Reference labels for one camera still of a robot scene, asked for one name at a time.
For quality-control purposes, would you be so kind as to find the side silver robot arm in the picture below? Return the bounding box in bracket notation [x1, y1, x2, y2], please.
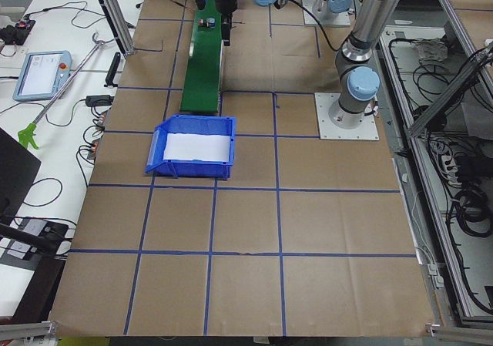
[254, 0, 399, 129]

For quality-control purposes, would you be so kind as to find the green conveyor belt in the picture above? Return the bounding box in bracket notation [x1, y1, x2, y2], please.
[180, 0, 222, 113]

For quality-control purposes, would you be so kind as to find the left-side blue plastic bin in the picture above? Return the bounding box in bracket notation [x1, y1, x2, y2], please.
[145, 114, 236, 180]

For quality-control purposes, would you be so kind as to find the white foam pad left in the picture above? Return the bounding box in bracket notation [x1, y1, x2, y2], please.
[163, 133, 230, 162]

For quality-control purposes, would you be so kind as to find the black power adapter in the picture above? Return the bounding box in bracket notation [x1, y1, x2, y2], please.
[85, 95, 114, 107]

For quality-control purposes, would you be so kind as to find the teach pendant tablet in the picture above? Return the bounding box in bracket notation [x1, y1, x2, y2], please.
[12, 50, 72, 102]

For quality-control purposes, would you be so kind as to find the aluminium frame post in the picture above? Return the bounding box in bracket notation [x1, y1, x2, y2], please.
[98, 0, 134, 57]

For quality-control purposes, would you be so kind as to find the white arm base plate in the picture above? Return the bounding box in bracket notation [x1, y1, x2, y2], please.
[314, 92, 379, 141]

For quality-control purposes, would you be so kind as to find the green handled reach grabber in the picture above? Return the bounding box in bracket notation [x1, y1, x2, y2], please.
[18, 32, 112, 149]

